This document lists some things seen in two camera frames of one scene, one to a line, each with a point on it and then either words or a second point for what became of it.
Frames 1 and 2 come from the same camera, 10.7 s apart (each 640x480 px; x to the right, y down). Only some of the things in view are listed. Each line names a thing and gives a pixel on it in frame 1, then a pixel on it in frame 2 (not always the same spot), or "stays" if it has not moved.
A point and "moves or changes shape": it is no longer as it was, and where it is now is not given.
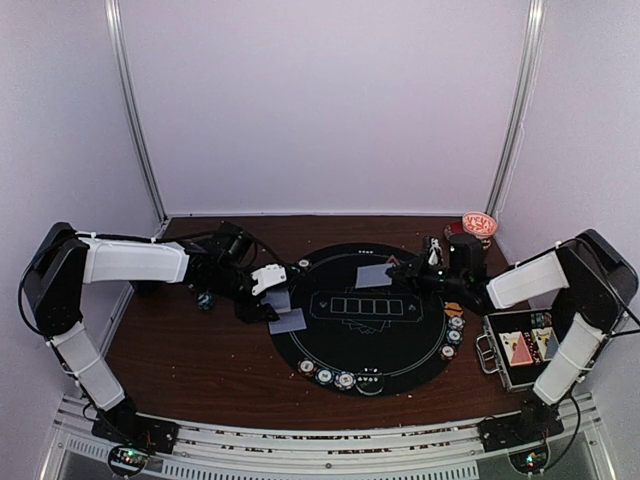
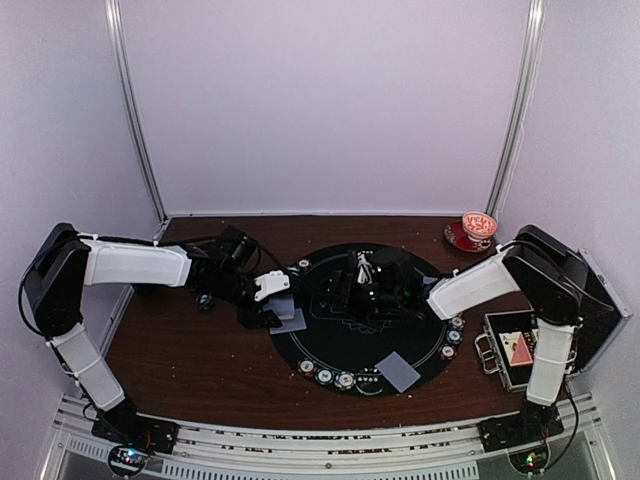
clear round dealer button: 369,381 stays
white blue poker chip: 345,380 stays
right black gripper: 414,272 to 338,279
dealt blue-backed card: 371,276 moves or changes shape
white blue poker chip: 456,323 stays
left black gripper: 253,311 stays
